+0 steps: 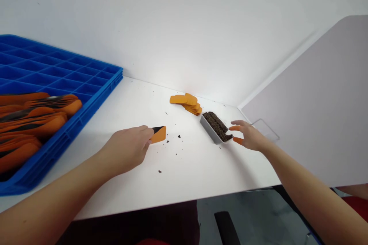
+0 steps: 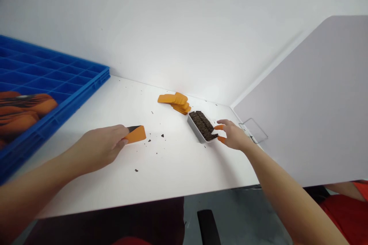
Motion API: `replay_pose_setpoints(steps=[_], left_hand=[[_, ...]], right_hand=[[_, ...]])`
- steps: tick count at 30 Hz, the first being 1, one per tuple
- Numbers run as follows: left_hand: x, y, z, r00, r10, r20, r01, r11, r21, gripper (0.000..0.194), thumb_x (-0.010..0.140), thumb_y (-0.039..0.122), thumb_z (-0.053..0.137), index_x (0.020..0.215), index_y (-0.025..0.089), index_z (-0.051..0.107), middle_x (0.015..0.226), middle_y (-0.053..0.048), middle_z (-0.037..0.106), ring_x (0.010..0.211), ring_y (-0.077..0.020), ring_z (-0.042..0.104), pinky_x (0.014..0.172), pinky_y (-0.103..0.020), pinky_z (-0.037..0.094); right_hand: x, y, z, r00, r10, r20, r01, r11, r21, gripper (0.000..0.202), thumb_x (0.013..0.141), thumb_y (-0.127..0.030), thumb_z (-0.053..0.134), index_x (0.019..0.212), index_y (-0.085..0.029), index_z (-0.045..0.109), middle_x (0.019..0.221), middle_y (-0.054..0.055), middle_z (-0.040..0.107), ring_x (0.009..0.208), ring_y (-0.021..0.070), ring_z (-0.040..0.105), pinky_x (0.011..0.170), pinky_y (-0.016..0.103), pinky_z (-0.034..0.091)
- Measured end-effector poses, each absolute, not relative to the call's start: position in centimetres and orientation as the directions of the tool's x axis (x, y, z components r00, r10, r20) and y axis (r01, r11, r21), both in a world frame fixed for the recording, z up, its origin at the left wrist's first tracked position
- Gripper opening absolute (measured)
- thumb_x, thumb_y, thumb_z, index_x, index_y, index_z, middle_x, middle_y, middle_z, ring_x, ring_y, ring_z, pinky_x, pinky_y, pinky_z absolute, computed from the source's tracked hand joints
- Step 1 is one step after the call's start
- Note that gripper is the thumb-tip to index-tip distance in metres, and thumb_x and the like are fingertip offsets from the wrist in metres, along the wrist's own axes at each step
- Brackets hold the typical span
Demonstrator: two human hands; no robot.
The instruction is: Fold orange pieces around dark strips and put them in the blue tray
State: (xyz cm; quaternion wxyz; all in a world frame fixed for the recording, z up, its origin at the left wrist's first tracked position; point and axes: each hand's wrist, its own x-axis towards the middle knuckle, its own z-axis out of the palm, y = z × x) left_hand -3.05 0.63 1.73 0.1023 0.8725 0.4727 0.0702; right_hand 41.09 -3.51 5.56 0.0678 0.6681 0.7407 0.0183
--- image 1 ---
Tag person's left hand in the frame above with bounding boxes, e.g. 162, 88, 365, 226
100, 125, 157, 175

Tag person's right hand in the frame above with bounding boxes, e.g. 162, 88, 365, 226
229, 119, 270, 152

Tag person's left index finger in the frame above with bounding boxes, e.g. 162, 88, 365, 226
138, 125, 156, 139

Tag orange piece black tip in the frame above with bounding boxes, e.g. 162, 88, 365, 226
149, 126, 167, 145

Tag row of dark brown chips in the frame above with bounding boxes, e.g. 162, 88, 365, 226
202, 111, 234, 142

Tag small white rectangular tray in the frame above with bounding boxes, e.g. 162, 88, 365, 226
200, 111, 234, 145

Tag scattered dark crumbs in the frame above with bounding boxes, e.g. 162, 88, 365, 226
135, 77, 228, 174

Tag stack of plain orange tabs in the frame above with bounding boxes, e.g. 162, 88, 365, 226
169, 93, 202, 116

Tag white partition panel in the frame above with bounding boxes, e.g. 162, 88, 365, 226
241, 15, 368, 189

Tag person's body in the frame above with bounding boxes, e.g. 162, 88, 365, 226
56, 199, 200, 245

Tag black chair part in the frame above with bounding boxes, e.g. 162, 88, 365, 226
214, 211, 242, 245

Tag blue compartment plastic tray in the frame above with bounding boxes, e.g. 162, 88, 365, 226
0, 34, 124, 197

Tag pile of orange black pieces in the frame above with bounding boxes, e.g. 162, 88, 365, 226
0, 92, 83, 182

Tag metal wire bracket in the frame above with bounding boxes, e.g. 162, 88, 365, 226
251, 118, 280, 142

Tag black table frame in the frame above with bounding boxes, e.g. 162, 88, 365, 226
270, 186, 324, 245

